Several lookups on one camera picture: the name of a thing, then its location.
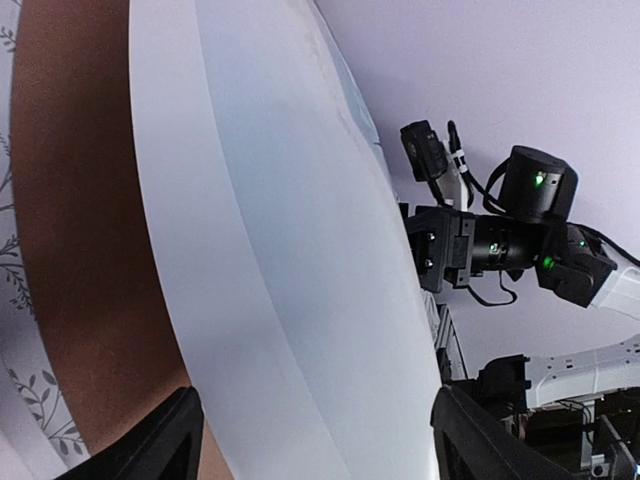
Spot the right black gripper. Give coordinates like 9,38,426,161
405,207,475,293

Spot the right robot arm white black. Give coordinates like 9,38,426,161
405,146,639,422

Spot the floral patterned table mat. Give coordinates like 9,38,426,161
1,1,90,479

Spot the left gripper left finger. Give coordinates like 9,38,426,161
60,387,204,480

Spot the landscape photo print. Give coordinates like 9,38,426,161
129,1,441,479

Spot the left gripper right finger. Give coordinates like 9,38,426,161
431,386,573,479

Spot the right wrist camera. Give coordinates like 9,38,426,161
400,120,475,211

